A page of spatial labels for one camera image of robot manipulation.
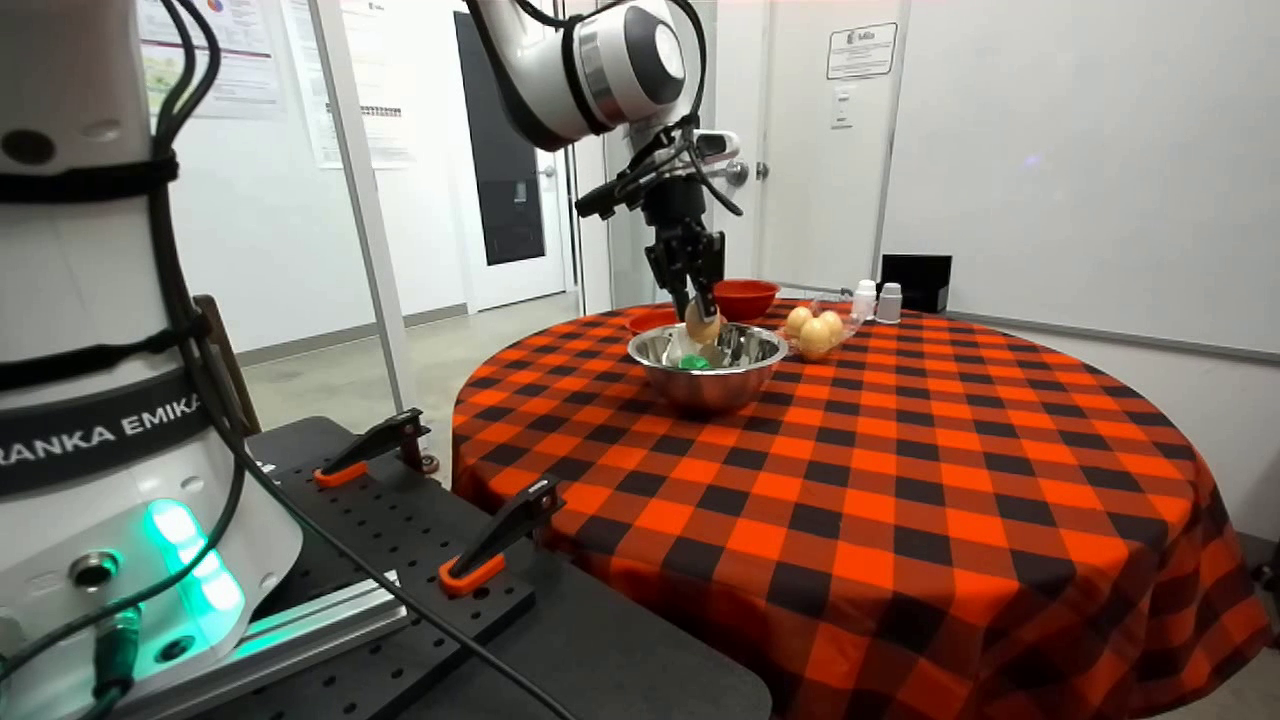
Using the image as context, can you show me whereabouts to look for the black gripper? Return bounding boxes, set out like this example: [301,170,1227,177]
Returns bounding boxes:
[643,177,724,328]

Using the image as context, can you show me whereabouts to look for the cream egg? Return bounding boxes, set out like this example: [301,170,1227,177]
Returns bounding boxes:
[779,302,814,341]
[686,311,729,345]
[798,321,831,361]

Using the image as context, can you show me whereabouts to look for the green toy object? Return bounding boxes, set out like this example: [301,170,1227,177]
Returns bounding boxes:
[675,352,714,373]

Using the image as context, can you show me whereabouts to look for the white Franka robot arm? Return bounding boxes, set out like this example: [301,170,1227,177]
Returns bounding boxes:
[0,0,312,720]

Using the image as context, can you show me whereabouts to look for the red plastic bowl far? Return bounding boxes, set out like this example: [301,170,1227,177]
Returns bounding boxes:
[722,280,776,323]

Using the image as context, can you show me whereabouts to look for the red plastic bowl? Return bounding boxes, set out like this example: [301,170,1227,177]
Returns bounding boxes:
[618,302,675,334]
[722,280,776,323]

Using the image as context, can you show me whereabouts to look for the red plastic bowl near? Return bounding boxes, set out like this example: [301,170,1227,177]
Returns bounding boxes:
[618,302,675,334]

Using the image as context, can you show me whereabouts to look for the silver metal bowl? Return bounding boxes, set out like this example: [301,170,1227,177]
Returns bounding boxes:
[627,323,790,415]

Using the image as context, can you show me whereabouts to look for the white salt shaker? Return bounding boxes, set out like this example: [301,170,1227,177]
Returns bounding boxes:
[853,280,877,323]

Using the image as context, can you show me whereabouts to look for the clear pepper shaker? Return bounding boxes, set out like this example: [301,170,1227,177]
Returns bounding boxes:
[877,280,903,323]

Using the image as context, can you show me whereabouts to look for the white door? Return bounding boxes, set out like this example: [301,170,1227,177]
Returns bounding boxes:
[710,0,907,293]

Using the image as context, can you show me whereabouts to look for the dark window panel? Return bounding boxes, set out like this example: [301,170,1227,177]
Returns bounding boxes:
[453,13,543,262]

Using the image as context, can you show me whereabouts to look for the paper sign on door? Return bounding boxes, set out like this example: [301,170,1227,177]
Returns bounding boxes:
[823,19,902,78]

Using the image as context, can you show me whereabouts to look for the orange black clamp far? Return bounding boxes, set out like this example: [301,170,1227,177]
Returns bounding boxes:
[312,406,429,490]

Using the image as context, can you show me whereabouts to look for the orange black clamp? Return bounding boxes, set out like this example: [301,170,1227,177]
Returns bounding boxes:
[312,406,429,490]
[438,481,555,597]

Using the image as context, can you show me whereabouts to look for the red black checkered tablecloth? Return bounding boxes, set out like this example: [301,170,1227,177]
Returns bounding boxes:
[453,311,1274,720]

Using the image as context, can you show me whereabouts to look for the orange black clamp near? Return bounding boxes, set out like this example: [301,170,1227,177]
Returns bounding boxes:
[438,481,555,597]

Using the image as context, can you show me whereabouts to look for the black perforated mounting board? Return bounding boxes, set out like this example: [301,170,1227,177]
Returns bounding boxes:
[199,415,773,720]

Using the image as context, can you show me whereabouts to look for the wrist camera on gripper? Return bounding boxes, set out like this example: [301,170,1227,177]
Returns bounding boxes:
[577,126,740,224]

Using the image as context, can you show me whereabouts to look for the black wall holder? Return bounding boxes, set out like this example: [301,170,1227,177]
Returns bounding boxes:
[881,253,952,311]

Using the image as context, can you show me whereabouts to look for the aluminium frame post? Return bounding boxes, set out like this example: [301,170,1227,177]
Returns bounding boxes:
[308,0,416,413]

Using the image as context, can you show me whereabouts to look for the wall poster papers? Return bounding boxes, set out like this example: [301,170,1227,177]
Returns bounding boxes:
[138,0,279,119]

